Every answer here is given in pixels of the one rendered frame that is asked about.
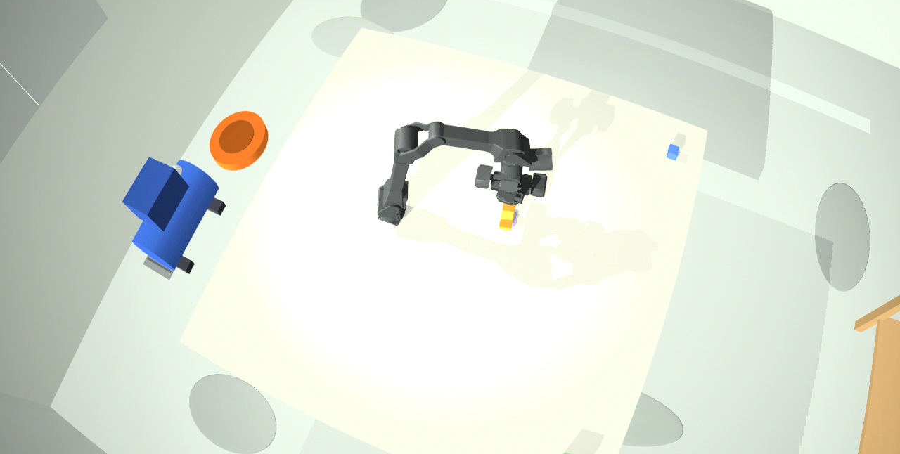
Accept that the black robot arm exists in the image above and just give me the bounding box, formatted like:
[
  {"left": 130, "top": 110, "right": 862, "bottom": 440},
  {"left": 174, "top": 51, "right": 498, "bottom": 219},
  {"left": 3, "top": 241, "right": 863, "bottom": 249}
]
[{"left": 377, "top": 121, "right": 553, "bottom": 226}]

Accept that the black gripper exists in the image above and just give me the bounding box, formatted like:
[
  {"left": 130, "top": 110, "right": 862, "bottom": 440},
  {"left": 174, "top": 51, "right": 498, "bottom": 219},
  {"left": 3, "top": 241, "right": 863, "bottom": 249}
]
[{"left": 475, "top": 164, "right": 547, "bottom": 197}]

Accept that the yellow bar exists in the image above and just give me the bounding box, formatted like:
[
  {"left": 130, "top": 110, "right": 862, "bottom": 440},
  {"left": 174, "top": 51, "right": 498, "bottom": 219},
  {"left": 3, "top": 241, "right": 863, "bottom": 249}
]
[{"left": 499, "top": 203, "right": 515, "bottom": 231}]

